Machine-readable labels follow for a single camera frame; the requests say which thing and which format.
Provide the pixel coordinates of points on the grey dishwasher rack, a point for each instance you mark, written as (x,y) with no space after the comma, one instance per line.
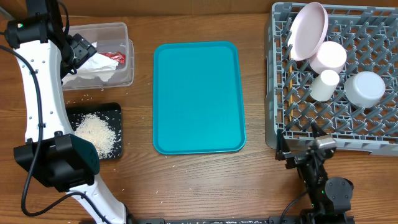
(369,36)

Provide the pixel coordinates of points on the grey bowl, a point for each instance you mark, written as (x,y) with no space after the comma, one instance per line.
(364,89)

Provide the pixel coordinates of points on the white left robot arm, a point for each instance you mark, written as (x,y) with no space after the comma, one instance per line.
(52,154)

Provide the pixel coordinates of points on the white napkin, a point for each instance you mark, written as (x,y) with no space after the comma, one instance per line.
(97,66)

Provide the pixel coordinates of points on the clear plastic waste bin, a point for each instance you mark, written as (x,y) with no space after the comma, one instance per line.
(106,37)

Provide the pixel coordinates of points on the red snack wrapper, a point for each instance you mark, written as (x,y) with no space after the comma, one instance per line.
(117,56)

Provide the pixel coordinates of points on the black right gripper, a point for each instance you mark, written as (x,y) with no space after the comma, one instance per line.
(296,158)

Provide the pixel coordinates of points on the pile of white rice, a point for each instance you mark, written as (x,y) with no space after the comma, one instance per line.
(100,133)

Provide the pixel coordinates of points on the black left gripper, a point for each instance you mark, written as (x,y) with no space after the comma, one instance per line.
(83,49)

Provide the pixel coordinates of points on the small pink bowl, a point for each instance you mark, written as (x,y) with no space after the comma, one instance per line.
(330,56)

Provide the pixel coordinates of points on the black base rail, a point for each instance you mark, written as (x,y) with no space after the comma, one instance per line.
(269,220)

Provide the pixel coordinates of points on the teal serving tray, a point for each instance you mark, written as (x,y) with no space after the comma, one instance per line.
(198,105)

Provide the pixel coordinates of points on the cream cup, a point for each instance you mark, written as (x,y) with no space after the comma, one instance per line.
(323,87)

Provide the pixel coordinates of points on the large white plate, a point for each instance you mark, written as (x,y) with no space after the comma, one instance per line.
(308,31)

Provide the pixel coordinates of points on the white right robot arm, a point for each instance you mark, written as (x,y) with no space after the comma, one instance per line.
(330,197)

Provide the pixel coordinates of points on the black tray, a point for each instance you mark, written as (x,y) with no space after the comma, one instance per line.
(110,112)

